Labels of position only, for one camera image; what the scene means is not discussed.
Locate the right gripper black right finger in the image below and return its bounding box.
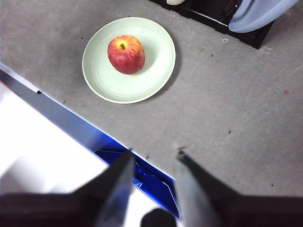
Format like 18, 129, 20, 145
173, 143, 303, 227

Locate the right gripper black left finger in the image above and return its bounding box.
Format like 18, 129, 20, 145
0, 152, 135, 227

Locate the green plate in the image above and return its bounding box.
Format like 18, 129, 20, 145
81, 17, 177, 104

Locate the red apple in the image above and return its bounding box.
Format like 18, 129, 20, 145
107, 35, 146, 75

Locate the black plate rack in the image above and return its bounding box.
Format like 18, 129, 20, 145
149, 0, 276, 50

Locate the blue plate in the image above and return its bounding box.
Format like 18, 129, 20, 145
228, 0, 300, 33

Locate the blue cart panel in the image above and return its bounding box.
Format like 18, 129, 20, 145
93, 132, 183, 220

